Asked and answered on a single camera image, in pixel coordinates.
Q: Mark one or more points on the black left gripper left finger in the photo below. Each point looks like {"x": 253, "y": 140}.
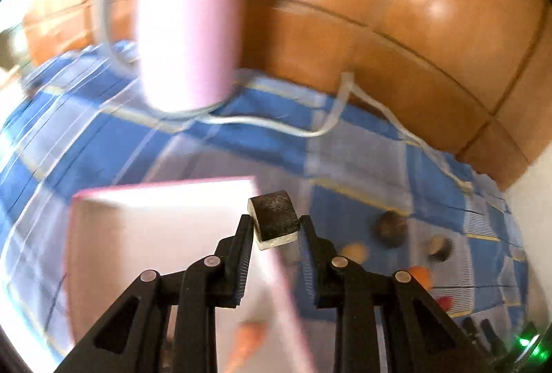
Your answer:
{"x": 128, "y": 337}

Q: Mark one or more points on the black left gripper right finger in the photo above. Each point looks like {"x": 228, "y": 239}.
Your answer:
{"x": 419, "y": 336}

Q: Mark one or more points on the tan round fruit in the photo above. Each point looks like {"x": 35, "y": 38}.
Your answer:
{"x": 356, "y": 252}

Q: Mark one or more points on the small orange carrot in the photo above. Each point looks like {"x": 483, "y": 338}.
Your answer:
{"x": 248, "y": 338}

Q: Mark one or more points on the small red tomato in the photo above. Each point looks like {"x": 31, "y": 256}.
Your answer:
{"x": 446, "y": 302}

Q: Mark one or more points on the large orange mandarin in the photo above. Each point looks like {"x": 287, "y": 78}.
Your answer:
{"x": 422, "y": 276}

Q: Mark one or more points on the dark cut fruit piece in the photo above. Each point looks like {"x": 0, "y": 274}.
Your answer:
{"x": 439, "y": 248}

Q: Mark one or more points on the pink rimmed white tray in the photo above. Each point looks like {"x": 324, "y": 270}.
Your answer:
{"x": 116, "y": 233}

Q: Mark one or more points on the right gripper seen afar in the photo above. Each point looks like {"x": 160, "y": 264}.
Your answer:
{"x": 525, "y": 355}

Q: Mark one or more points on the dark brown ridged fruit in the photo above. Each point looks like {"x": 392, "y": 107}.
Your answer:
{"x": 391, "y": 229}

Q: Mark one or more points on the blue plaid tablecloth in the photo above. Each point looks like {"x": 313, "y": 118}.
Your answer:
{"x": 86, "y": 128}

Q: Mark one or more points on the pink electric kettle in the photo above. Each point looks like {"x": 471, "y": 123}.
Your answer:
{"x": 188, "y": 52}

